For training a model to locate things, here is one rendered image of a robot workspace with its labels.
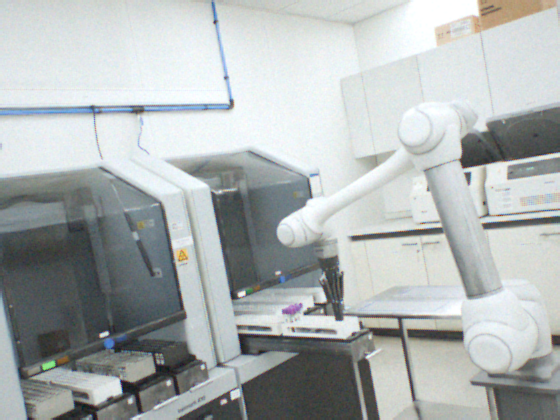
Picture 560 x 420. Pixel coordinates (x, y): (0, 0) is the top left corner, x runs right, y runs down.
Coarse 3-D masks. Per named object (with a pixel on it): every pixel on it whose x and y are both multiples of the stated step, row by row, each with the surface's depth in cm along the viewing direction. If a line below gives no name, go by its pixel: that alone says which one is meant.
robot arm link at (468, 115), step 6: (450, 102) 171; (456, 102) 168; (462, 102) 167; (468, 102) 167; (456, 108) 167; (462, 108) 166; (468, 108) 166; (474, 108) 168; (462, 114) 166; (468, 114) 166; (474, 114) 167; (462, 120) 165; (468, 120) 166; (474, 120) 167; (462, 126) 165; (468, 126) 168; (462, 132) 166; (468, 132) 171
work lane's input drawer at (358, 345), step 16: (240, 336) 236; (256, 336) 230; (272, 336) 224; (288, 336) 218; (352, 336) 202; (368, 336) 205; (288, 352) 218; (304, 352) 212; (320, 352) 207; (336, 352) 202; (352, 352) 197; (368, 352) 201
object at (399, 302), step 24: (408, 288) 260; (432, 288) 252; (456, 288) 243; (360, 312) 232; (384, 312) 225; (408, 312) 219; (432, 312) 213; (456, 312) 207; (408, 360) 270; (360, 384) 240; (360, 408) 240; (408, 408) 263; (432, 408) 259; (456, 408) 254; (480, 408) 250
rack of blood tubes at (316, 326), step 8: (304, 320) 218; (312, 320) 215; (320, 320) 213; (328, 320) 211; (344, 320) 206; (352, 320) 205; (304, 328) 221; (312, 328) 218; (320, 328) 220; (328, 328) 218; (336, 328) 202; (344, 328) 201; (352, 328) 204; (312, 336) 210; (320, 336) 208; (328, 336) 205; (336, 336) 203; (344, 336) 201
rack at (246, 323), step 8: (240, 320) 239; (248, 320) 236; (256, 320) 233; (264, 320) 230; (272, 320) 227; (280, 320) 225; (240, 328) 240; (248, 328) 237; (256, 328) 241; (264, 328) 240; (272, 328) 224; (280, 328) 223
